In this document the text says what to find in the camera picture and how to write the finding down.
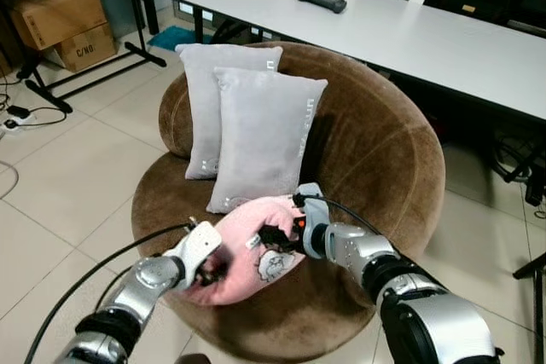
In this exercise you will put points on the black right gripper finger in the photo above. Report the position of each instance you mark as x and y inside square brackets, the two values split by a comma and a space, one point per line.
[269, 238]

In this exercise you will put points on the pink pillow with animal print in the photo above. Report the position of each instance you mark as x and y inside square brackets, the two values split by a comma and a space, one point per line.
[239, 229]

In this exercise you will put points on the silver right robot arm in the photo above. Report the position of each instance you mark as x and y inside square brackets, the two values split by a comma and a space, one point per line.
[435, 330]

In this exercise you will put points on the grey pillow with bear print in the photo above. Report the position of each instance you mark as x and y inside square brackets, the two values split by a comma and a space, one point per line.
[209, 91]
[264, 142]

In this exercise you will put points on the brown round sofa chair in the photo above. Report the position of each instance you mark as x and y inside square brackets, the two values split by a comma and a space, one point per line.
[375, 176]

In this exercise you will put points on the teal floor mat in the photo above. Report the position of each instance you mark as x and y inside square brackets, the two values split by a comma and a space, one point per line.
[175, 37]

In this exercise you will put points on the long white table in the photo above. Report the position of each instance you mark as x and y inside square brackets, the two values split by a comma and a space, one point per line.
[409, 31]

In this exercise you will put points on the white power strip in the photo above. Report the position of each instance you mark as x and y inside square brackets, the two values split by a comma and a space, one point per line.
[13, 118]

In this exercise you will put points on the small lettered cardboard box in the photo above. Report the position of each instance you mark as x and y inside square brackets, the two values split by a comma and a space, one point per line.
[85, 50]

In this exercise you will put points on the black metal rack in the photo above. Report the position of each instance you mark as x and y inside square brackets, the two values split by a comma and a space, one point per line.
[141, 6]

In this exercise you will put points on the large taped cardboard box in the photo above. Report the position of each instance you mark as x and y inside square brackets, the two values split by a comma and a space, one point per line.
[55, 10]

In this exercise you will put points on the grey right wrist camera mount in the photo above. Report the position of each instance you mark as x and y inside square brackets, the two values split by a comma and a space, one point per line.
[314, 210]

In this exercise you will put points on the black metal frame leg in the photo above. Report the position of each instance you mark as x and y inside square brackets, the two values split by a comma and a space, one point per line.
[533, 313]

